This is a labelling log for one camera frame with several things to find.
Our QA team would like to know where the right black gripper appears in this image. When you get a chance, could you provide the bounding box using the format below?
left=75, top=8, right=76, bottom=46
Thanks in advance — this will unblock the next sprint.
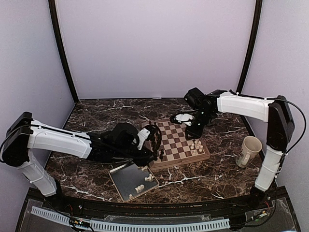
left=184, top=109, right=214, bottom=140

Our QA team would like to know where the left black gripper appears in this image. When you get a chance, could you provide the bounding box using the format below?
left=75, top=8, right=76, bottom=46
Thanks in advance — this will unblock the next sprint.
left=112, top=144, right=157, bottom=167

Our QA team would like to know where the metal tray wooden rim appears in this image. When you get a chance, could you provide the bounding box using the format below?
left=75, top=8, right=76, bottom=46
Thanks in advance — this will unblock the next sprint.
left=109, top=162, right=159, bottom=203

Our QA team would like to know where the wooden chess board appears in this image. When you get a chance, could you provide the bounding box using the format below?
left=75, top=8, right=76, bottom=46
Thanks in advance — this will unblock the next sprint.
left=149, top=119, right=211, bottom=171

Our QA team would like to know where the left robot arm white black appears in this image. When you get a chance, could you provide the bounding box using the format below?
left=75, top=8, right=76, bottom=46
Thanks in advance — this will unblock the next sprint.
left=0, top=112, right=162, bottom=211

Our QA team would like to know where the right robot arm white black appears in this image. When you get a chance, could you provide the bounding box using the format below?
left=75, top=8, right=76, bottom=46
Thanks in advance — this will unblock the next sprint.
left=184, top=87, right=297, bottom=192

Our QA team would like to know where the white chess pieces pile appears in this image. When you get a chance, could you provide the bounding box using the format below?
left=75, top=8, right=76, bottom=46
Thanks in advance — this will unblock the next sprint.
left=133, top=166, right=155, bottom=194

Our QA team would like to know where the black chess pieces row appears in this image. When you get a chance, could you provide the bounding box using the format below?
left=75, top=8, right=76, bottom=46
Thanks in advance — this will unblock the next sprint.
left=148, top=121, right=164, bottom=160

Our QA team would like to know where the cream white mug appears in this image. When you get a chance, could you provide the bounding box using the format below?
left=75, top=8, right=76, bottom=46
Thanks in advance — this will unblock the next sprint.
left=236, top=136, right=262, bottom=168

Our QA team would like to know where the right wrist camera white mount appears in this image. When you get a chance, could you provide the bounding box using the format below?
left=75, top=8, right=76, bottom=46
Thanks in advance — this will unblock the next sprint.
left=170, top=113, right=194, bottom=126

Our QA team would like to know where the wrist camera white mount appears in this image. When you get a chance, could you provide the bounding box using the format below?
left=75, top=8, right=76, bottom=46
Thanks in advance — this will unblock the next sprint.
left=170, top=113, right=194, bottom=126
left=137, top=128, right=150, bottom=150

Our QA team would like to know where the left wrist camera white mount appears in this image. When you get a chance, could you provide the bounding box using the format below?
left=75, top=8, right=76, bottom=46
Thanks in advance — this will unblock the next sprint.
left=137, top=128, right=150, bottom=150

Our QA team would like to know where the black front rail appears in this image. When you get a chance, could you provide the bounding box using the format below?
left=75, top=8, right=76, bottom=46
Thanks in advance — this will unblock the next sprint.
left=63, top=195, right=252, bottom=217

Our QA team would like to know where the white slotted cable duct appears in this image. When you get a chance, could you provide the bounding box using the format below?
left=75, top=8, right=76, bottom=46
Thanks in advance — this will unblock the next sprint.
left=30, top=206, right=230, bottom=232

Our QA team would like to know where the right black frame post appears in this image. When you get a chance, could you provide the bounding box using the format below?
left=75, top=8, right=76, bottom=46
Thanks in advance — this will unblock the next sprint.
left=236, top=0, right=263, bottom=93

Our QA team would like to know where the black frame post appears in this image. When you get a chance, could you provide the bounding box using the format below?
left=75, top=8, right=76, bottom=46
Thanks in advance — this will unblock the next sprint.
left=48, top=0, right=79, bottom=104
left=236, top=0, right=263, bottom=93

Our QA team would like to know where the left black frame post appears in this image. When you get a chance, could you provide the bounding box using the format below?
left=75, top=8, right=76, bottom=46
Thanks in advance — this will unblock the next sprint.
left=48, top=0, right=79, bottom=104

